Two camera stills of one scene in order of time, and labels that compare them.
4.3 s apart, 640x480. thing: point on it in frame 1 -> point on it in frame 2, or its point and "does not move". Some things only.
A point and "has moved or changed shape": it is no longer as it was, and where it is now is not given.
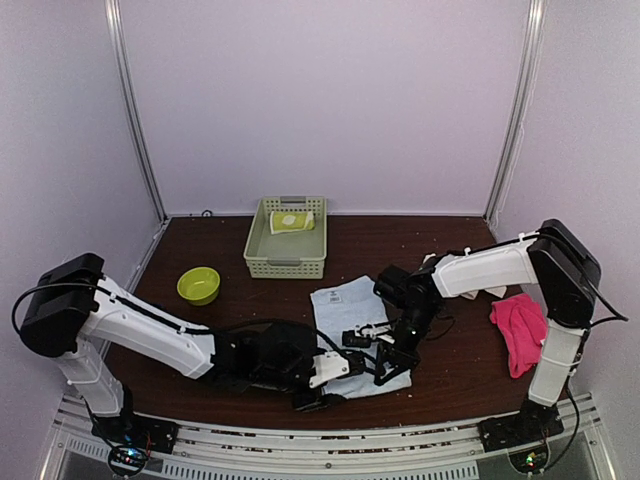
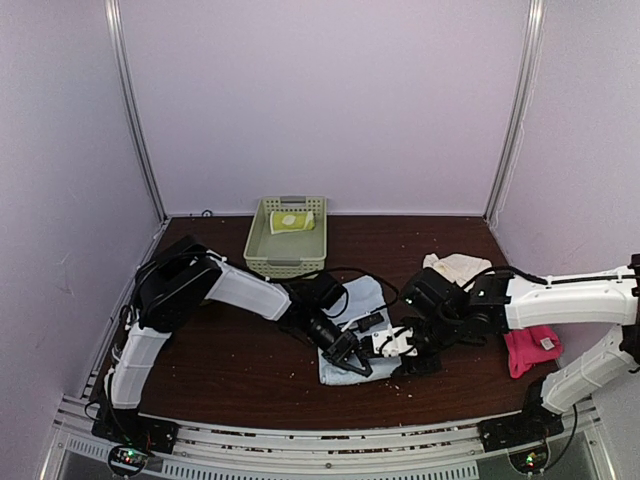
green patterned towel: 282,222 does not move
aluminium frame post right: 536,17 does not move
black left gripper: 316,401 -> 351,345
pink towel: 522,320 does not move
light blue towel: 348,306 has moved or changed shape
